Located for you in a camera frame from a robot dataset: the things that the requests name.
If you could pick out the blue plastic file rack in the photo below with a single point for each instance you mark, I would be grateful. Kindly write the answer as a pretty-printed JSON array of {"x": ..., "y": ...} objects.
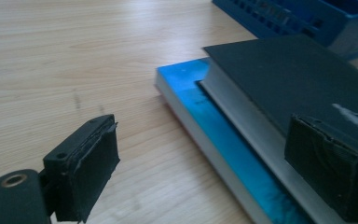
[{"x": 332, "y": 25}]

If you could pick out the glossy blue book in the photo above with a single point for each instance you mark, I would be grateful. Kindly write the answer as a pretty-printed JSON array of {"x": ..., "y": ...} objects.
[{"x": 223, "y": 130}]

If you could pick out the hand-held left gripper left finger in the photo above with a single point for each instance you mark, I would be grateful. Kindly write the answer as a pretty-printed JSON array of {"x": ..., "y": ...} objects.
[{"x": 84, "y": 168}]

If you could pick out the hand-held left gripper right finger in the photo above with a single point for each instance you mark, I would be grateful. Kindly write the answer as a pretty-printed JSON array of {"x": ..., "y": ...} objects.
[{"x": 332, "y": 165}]

